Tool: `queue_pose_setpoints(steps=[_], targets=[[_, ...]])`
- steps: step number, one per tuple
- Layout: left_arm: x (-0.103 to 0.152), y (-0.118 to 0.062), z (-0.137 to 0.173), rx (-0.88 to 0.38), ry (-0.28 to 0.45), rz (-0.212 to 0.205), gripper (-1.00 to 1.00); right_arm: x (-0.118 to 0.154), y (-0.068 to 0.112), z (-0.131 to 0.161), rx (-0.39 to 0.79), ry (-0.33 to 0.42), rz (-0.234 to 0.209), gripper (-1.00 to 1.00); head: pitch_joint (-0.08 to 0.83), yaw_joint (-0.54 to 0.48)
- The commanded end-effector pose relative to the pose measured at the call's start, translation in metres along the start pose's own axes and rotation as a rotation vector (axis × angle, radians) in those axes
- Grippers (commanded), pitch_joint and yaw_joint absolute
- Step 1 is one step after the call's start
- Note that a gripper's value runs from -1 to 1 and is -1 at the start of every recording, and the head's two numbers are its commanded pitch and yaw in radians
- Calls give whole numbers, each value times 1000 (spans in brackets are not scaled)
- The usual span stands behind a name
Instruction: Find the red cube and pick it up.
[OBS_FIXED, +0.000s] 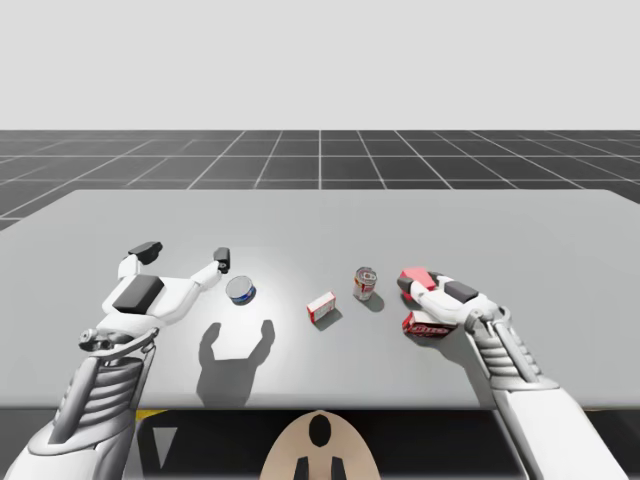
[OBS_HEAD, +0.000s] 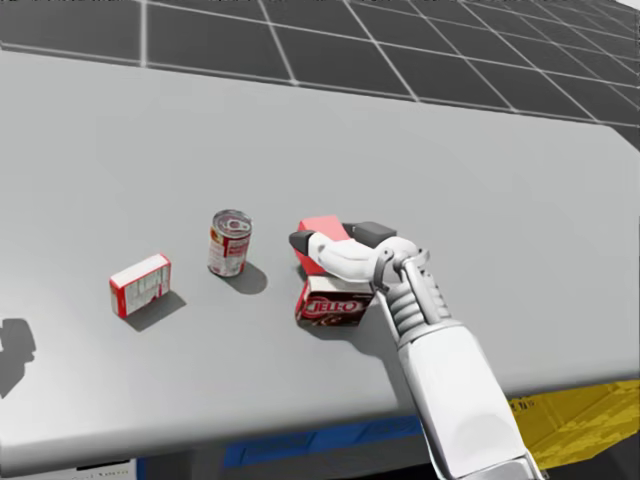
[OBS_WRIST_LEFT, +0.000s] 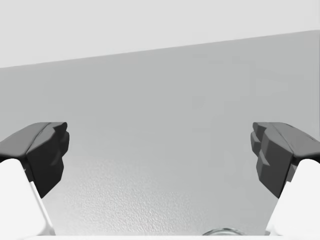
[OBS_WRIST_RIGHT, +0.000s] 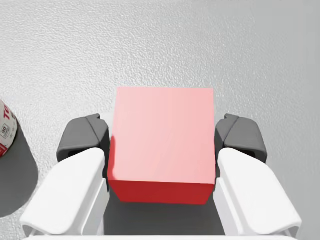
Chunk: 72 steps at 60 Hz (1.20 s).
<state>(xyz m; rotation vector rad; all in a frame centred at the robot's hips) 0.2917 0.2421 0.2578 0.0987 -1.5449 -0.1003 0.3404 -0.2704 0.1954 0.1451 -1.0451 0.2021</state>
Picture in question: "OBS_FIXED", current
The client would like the blue flat can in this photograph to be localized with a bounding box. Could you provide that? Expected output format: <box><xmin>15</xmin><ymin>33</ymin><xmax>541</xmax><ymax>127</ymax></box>
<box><xmin>225</xmin><ymin>275</ymin><xmax>257</xmax><ymax>308</ymax></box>

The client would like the red and white can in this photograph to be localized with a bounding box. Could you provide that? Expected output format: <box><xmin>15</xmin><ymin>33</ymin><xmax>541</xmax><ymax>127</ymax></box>
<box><xmin>353</xmin><ymin>266</ymin><xmax>378</xmax><ymax>302</ymax></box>

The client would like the tan robot part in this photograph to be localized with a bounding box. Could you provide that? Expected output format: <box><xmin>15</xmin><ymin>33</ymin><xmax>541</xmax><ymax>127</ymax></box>
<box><xmin>259</xmin><ymin>408</ymin><xmax>382</xmax><ymax>480</ymax></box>

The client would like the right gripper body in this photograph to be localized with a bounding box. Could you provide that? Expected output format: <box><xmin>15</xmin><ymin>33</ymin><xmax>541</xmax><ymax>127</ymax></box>
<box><xmin>415</xmin><ymin>279</ymin><xmax>495</xmax><ymax>332</ymax></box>

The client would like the red cube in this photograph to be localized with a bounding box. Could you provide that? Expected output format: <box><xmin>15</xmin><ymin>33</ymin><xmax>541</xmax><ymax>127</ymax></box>
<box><xmin>401</xmin><ymin>266</ymin><xmax>437</xmax><ymax>302</ymax></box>

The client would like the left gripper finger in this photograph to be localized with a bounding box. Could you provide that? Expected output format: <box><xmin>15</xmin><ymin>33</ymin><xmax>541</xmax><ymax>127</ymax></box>
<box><xmin>188</xmin><ymin>247</ymin><xmax>232</xmax><ymax>290</ymax></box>
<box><xmin>116</xmin><ymin>241</ymin><xmax>164</xmax><ymax>280</ymax></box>

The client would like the red and white carton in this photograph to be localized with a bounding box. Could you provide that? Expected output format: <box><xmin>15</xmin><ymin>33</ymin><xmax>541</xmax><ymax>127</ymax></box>
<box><xmin>306</xmin><ymin>291</ymin><xmax>338</xmax><ymax>326</ymax></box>

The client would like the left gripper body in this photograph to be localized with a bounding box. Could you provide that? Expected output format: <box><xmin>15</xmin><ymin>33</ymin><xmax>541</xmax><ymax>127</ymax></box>
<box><xmin>101</xmin><ymin>272</ymin><xmax>202</xmax><ymax>332</ymax></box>

